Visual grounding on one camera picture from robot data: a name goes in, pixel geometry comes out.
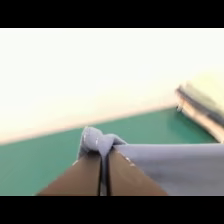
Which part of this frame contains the grey garment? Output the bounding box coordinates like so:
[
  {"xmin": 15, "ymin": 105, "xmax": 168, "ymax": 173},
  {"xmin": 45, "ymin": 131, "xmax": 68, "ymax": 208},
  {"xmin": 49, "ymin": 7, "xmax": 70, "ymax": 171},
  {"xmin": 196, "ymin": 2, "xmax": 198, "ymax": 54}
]
[{"xmin": 76, "ymin": 126, "xmax": 224, "ymax": 197}]

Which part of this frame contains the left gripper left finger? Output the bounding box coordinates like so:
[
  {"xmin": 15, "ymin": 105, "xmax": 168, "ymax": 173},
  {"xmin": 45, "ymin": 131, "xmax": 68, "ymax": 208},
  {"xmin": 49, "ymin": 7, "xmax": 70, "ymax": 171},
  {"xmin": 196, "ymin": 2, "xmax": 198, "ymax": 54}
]
[{"xmin": 37, "ymin": 152, "xmax": 102, "ymax": 197}]

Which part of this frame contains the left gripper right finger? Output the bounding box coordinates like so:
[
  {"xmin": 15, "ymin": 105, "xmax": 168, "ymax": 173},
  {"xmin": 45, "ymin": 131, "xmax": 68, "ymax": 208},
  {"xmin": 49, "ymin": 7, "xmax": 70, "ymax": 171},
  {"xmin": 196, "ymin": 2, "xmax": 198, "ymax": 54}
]
[{"xmin": 107, "ymin": 148, "xmax": 169, "ymax": 197}]

